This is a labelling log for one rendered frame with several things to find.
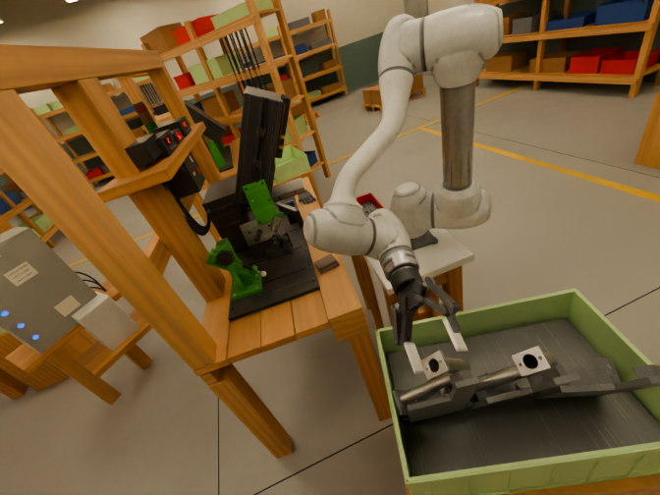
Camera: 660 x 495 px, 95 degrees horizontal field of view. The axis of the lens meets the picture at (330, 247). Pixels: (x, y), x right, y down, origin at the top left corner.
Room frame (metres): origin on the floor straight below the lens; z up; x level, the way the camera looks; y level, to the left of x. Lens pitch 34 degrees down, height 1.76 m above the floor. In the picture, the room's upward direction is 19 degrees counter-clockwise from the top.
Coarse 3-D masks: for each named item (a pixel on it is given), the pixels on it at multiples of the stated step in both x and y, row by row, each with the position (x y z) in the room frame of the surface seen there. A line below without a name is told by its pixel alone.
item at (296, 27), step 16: (320, 16) 10.28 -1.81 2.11; (272, 32) 10.06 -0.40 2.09; (240, 48) 9.89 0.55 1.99; (304, 48) 10.17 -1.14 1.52; (320, 48) 10.13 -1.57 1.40; (336, 48) 10.23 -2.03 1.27; (256, 64) 9.94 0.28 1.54; (288, 64) 10.06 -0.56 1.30; (320, 64) 10.53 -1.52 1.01; (336, 64) 10.30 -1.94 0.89; (304, 80) 10.04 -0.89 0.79; (320, 96) 10.08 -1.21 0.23
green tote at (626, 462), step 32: (480, 320) 0.58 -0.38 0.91; (512, 320) 0.57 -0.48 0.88; (544, 320) 0.55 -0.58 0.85; (576, 320) 0.51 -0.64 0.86; (608, 320) 0.43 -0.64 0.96; (384, 352) 0.62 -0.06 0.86; (608, 352) 0.39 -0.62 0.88; (640, 352) 0.33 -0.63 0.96; (640, 448) 0.17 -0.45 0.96; (416, 480) 0.23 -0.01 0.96; (448, 480) 0.22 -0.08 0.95; (480, 480) 0.21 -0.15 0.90; (512, 480) 0.20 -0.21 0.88; (544, 480) 0.19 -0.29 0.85; (576, 480) 0.18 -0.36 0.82
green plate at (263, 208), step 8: (248, 184) 1.48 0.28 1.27; (256, 184) 1.47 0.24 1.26; (264, 184) 1.46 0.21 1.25; (248, 192) 1.46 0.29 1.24; (256, 192) 1.46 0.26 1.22; (264, 192) 1.45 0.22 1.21; (248, 200) 1.45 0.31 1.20; (256, 200) 1.45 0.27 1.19; (264, 200) 1.44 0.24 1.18; (272, 200) 1.44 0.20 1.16; (256, 208) 1.44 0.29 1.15; (264, 208) 1.43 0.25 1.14; (272, 208) 1.43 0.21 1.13; (256, 216) 1.43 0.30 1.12; (264, 216) 1.42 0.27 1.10; (272, 216) 1.42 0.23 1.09
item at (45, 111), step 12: (108, 84) 9.58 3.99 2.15; (36, 108) 9.25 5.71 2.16; (48, 108) 9.28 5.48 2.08; (60, 108) 9.26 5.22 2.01; (132, 108) 9.49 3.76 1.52; (48, 120) 9.60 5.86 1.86; (48, 132) 9.18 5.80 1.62; (60, 132) 9.66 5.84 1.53; (72, 132) 9.31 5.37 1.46; (132, 132) 9.48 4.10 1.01; (144, 132) 9.56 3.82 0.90; (60, 144) 9.21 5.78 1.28; (84, 156) 9.23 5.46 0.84; (84, 168) 9.60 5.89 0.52; (96, 168) 9.64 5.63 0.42; (96, 180) 9.17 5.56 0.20
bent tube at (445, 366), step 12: (420, 360) 0.36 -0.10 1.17; (432, 360) 0.35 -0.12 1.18; (444, 360) 0.33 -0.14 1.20; (456, 360) 0.34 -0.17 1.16; (432, 372) 0.33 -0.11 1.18; (444, 372) 0.31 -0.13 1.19; (420, 384) 0.41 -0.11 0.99; (432, 384) 0.38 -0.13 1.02; (444, 384) 0.37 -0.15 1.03; (408, 396) 0.40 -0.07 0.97; (420, 396) 0.39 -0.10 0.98
